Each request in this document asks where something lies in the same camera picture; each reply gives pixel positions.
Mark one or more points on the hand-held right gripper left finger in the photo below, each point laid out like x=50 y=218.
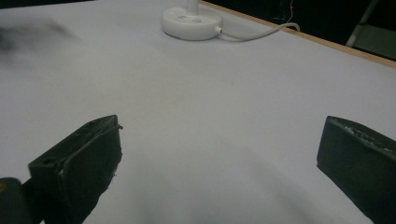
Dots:
x=84 y=168

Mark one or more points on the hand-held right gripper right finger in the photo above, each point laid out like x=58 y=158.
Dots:
x=358 y=158

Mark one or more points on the metal stand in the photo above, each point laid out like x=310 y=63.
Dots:
x=370 y=34

